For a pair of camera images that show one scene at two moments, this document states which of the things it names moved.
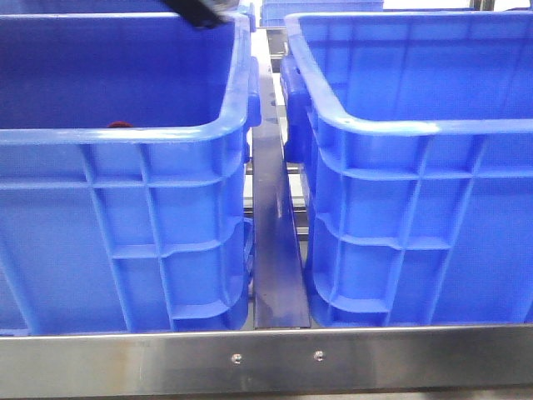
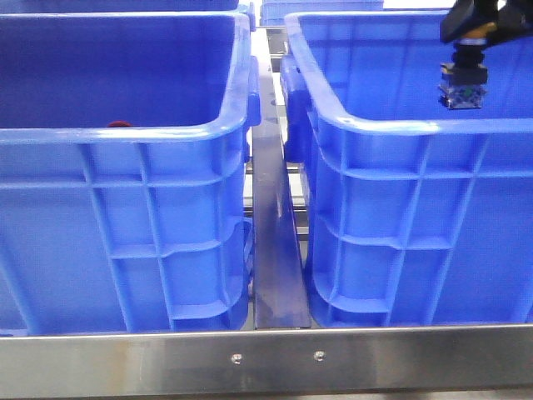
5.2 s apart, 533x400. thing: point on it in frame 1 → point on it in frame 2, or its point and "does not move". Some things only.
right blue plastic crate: (414, 137) does not move
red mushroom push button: (120, 124) does not move
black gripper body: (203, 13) → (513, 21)
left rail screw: (236, 357) does not move
